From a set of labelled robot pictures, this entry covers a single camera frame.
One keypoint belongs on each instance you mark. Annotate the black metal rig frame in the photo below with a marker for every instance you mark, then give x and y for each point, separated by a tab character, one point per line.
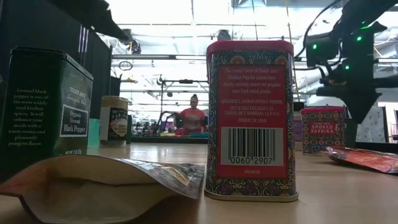
185	81

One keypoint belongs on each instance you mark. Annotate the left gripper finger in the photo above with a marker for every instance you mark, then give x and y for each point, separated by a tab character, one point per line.
93	15

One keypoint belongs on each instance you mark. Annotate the black curtain partition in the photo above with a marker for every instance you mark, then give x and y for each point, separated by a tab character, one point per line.
31	25

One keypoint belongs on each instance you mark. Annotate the dark green pepper tin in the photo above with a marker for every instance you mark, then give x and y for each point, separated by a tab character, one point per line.
40	109
129	129

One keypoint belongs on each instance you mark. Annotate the orange spice pouch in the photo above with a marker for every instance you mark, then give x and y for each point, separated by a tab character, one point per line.
367	160

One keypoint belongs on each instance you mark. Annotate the white patterned cloth board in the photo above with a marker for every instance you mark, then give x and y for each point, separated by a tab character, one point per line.
376	124

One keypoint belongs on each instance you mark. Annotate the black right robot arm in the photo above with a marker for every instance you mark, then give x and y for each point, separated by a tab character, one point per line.
357	53

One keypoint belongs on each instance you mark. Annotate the brown spice pouch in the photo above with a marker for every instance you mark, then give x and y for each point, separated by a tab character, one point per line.
93	193

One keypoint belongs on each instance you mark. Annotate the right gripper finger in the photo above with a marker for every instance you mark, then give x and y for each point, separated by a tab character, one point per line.
354	105
367	102

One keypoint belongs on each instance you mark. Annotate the person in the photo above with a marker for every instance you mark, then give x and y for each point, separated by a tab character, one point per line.
192	118

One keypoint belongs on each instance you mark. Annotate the teal plastic bin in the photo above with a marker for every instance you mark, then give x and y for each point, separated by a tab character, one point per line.
93	132

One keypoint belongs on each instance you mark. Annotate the tan-lidded spice jar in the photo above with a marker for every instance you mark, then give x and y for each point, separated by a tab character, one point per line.
113	124

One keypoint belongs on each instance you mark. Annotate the red smoked paprika tin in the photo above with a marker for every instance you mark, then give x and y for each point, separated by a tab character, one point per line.
323	130
252	124

